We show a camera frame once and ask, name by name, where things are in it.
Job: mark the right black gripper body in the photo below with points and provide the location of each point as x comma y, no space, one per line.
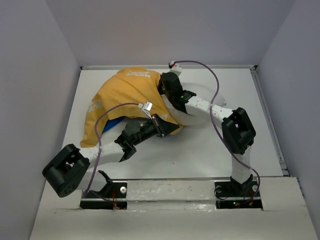
161,91

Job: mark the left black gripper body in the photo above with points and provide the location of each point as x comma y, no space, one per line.
147,131

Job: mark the yellow blue pillowcase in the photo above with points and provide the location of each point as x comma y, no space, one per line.
118,97

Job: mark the white pillow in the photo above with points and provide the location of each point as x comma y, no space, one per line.
204,95

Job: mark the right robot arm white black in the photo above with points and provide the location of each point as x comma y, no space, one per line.
238,133

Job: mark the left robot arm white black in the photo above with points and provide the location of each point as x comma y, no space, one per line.
67,171

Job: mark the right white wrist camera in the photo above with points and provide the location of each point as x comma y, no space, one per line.
175,68

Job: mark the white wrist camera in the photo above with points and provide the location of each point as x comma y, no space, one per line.
175,68
145,108

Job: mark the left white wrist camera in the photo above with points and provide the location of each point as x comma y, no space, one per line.
145,108

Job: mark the aluminium frame rail back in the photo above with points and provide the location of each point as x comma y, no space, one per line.
165,67

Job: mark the aluminium frame rail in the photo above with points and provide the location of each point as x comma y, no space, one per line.
281,159
165,67

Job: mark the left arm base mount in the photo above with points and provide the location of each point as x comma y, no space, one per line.
113,196

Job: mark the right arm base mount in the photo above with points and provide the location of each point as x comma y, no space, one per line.
232,195

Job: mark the aluminium frame rail right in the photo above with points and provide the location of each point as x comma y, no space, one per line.
281,159

